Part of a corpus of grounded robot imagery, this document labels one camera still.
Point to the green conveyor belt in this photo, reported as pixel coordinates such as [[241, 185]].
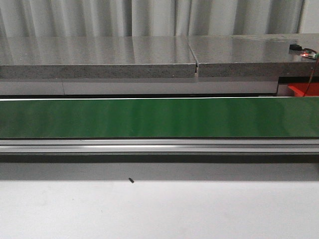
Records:
[[161, 118]]

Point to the red plastic bin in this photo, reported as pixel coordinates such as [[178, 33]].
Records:
[[304, 90]]

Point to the grey pleated curtain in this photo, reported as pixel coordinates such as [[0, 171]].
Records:
[[148, 17]]

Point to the small green circuit board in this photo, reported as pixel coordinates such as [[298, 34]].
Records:
[[310, 54]]

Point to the grey stone counter slab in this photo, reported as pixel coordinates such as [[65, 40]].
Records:
[[95, 57]]

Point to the aluminium conveyor side rail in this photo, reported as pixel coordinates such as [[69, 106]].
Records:
[[161, 146]]

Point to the black plug connector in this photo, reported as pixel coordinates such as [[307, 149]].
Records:
[[295, 47]]

